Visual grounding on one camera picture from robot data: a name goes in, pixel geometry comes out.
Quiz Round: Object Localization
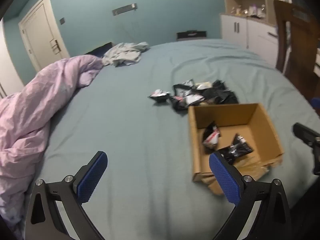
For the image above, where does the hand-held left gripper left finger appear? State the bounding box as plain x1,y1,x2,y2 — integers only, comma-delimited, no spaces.
24,151,108,240

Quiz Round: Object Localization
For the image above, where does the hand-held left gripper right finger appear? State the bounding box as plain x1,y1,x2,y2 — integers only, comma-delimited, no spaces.
209,151,292,240

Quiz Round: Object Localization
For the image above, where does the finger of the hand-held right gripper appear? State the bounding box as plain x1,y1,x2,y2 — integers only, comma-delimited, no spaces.
293,122,320,155

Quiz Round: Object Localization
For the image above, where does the black snack packet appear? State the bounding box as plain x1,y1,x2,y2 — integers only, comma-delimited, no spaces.
147,89,172,105
217,134,254,166

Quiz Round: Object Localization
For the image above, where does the brown cardboard box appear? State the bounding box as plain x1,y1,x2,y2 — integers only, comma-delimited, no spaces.
187,103,285,196

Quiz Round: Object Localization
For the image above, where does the black packet with red label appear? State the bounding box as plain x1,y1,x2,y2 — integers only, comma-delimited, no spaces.
202,121,222,155

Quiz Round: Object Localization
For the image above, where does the pile of black snack packets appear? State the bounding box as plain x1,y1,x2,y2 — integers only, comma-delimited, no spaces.
170,79,239,111

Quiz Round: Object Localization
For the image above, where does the purple duvet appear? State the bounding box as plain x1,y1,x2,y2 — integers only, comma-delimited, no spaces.
0,55,104,240

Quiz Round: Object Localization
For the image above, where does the brown wooden chair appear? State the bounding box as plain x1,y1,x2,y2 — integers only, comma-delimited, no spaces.
273,0,320,80

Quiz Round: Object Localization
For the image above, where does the white cabinet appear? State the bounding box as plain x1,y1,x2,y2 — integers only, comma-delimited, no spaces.
219,0,280,67

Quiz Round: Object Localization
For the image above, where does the grey crumpled cloth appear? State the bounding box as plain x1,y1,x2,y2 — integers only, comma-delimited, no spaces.
102,42,150,67

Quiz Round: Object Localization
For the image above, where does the dark blue pillow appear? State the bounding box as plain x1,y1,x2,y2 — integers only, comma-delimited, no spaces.
84,42,113,58

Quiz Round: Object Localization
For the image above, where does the row of small shelf bottles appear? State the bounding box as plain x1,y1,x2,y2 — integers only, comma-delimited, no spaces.
230,4,266,19

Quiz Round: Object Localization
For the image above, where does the white wardrobe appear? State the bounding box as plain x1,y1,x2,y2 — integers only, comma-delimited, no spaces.
0,20,25,98

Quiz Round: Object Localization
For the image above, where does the black bag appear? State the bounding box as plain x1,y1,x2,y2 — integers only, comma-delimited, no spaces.
176,30,208,41

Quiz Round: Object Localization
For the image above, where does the white door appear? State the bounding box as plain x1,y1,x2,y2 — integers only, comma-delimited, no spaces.
18,0,71,73

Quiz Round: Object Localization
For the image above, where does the metal door handle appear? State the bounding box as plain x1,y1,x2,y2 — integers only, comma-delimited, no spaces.
50,40,62,54

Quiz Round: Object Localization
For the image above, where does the metal wall plate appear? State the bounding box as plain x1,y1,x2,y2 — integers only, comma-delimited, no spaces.
112,3,138,16

